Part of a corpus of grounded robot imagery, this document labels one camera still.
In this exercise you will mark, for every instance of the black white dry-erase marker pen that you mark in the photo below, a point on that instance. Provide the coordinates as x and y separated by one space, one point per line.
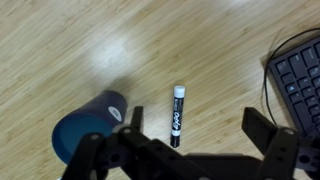
177 120

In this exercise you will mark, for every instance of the dark blue plastic cup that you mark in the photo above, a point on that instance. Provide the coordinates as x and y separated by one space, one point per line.
86 128

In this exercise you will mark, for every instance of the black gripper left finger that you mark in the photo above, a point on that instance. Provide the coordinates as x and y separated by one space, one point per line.
137 116

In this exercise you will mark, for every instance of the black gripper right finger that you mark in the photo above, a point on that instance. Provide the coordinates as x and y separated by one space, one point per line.
260 128

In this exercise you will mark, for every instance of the black computer keyboard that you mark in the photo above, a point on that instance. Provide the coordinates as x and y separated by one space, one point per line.
300 83

